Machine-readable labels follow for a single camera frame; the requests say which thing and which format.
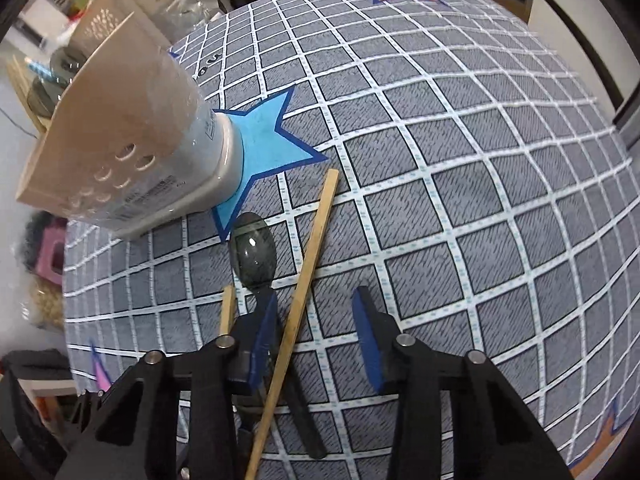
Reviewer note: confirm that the dark translucent plastic spoon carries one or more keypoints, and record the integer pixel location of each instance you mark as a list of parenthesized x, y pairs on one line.
[(44, 96), (62, 64), (252, 252)]

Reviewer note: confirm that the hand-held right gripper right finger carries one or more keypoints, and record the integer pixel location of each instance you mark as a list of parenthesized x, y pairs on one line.
[(372, 345)]

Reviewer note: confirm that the small pink stool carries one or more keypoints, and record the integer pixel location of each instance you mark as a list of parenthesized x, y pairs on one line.
[(50, 255)]

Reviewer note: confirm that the bag of yellow balls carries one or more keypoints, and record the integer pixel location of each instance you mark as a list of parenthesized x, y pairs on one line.
[(47, 302)]

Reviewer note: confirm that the beige plastic utensil holder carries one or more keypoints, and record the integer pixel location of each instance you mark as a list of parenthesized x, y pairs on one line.
[(140, 110)]

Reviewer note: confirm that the grey checked star tablecloth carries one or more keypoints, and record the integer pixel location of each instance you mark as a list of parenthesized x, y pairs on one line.
[(450, 160)]

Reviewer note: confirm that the beige perforated basket cart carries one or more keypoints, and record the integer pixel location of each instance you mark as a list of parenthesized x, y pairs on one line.
[(110, 15)]

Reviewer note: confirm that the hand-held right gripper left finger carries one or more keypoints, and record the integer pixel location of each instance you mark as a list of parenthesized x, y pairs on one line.
[(262, 345)]

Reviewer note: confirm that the black mesh bag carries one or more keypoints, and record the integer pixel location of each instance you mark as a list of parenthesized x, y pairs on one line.
[(39, 222)]

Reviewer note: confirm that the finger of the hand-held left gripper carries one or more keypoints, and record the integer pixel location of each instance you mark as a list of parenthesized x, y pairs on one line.
[(85, 410)]

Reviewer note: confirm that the blue striped bamboo chopstick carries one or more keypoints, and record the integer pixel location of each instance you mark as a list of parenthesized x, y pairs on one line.
[(36, 66)]

